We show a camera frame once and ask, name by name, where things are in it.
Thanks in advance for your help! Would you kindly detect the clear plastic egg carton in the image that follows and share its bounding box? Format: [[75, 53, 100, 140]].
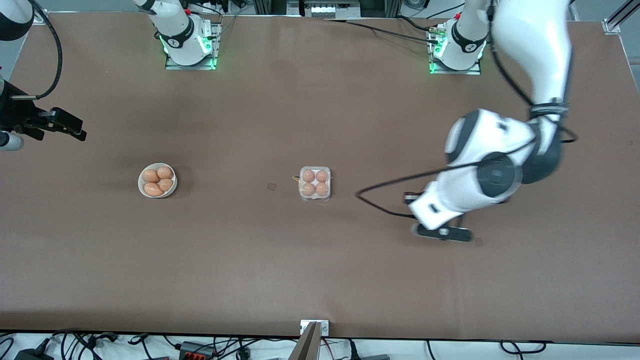
[[292, 165, 332, 203]]

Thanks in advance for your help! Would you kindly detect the white round bowl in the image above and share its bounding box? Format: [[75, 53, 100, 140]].
[[137, 162, 178, 199]]

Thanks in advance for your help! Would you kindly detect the black power adapter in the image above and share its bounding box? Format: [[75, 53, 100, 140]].
[[14, 348, 56, 360]]

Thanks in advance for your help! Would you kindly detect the black orange connector block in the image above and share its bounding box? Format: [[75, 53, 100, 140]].
[[177, 341, 219, 360]]

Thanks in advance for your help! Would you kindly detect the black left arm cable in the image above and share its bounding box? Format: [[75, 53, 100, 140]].
[[355, 0, 579, 219]]

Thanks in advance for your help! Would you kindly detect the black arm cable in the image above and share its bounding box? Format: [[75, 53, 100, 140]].
[[355, 0, 579, 219], [11, 0, 64, 101]]

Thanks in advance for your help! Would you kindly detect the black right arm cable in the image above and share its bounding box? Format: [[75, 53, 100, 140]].
[[11, 0, 64, 101]]

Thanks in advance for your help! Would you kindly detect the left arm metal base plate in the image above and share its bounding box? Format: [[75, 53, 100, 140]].
[[428, 25, 483, 76]]

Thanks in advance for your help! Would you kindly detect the small metal edge bracket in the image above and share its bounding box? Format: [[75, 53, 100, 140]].
[[300, 320, 330, 336]]

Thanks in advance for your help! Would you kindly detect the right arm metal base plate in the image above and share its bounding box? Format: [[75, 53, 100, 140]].
[[165, 19, 219, 71]]

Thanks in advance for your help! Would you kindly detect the looped black cable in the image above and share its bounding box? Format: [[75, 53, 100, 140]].
[[500, 339, 547, 354]]

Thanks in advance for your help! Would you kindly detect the long black table cable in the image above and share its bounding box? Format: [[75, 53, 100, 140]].
[[322, 18, 442, 44]]

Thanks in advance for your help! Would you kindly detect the short black table cable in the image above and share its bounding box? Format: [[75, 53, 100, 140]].
[[397, 15, 441, 35]]

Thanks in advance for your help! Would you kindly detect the aluminium camera post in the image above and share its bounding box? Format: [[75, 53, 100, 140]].
[[289, 321, 321, 360]]

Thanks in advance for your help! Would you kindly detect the white electrical switch unit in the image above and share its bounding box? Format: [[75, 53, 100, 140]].
[[300, 0, 362, 19]]

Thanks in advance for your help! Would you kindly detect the aluminium frame profile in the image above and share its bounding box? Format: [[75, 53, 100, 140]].
[[606, 0, 640, 29]]

